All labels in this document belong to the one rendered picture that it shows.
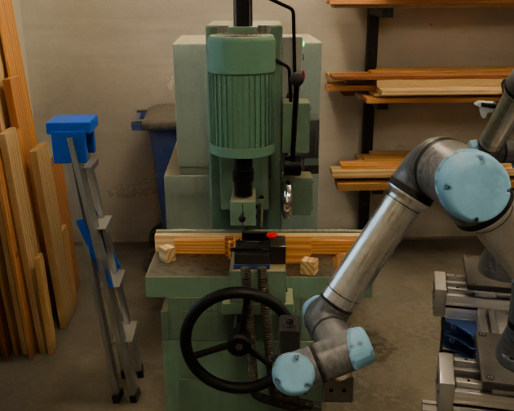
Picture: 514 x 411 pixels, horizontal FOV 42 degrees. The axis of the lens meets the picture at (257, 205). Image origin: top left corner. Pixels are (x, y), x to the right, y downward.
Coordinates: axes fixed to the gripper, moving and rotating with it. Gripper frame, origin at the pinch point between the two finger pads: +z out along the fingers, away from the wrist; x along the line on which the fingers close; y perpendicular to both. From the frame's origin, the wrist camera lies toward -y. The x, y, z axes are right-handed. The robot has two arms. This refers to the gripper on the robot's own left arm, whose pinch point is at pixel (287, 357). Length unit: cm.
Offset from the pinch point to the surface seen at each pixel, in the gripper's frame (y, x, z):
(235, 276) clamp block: -19.3, -12.7, 5.6
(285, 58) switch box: -87, 1, 28
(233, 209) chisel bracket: -38.7, -13.9, 18.6
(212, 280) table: -19.4, -19.2, 16.5
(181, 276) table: -20.3, -27.4, 16.2
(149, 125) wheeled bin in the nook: -114, -67, 175
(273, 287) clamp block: -16.8, -3.2, 7.0
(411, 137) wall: -130, 87, 249
